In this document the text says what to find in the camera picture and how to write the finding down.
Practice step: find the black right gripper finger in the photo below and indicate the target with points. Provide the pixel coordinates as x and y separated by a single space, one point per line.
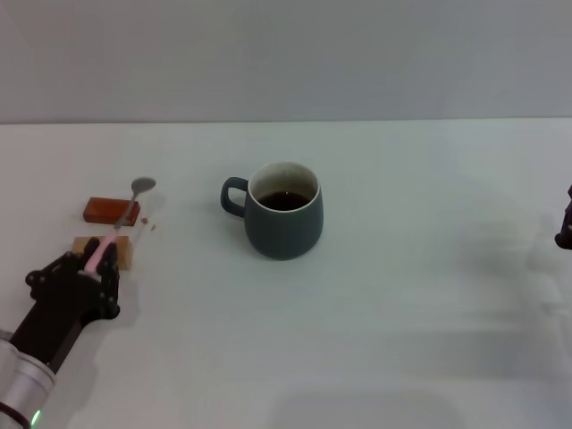
566 237

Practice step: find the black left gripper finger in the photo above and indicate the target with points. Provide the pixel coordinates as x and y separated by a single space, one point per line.
111 268
88 251

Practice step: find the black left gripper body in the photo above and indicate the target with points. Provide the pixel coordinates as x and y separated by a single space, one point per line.
62 304

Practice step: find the grey ceramic coffee cup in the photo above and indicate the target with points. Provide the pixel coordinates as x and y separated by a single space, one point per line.
281 232

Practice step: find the light wooden block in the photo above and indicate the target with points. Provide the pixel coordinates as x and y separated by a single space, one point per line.
125 254

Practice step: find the red-brown wooden block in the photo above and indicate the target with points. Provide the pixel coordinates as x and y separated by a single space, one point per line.
103 209

